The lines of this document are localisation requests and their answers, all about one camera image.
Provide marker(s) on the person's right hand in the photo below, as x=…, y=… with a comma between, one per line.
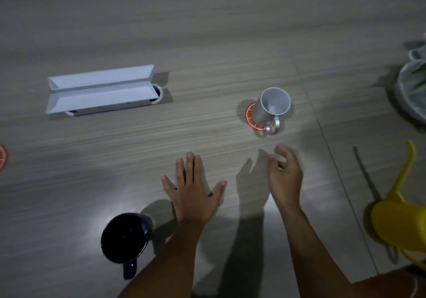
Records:
x=286, y=178

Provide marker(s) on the person's left hand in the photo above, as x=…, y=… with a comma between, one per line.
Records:
x=193, y=194

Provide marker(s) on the orange slice coaster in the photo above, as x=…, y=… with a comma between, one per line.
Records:
x=2, y=157
x=250, y=116

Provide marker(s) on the white mug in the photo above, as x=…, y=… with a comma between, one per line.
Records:
x=271, y=108

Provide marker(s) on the dark blue mug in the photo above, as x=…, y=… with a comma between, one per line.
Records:
x=125, y=239

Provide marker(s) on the person's left forearm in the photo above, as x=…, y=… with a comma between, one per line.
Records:
x=163, y=261

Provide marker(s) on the person's right forearm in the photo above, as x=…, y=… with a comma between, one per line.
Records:
x=316, y=258

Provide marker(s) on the yellow watering can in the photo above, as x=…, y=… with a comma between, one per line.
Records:
x=397, y=218

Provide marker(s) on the white desktop socket box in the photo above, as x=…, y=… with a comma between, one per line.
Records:
x=103, y=89

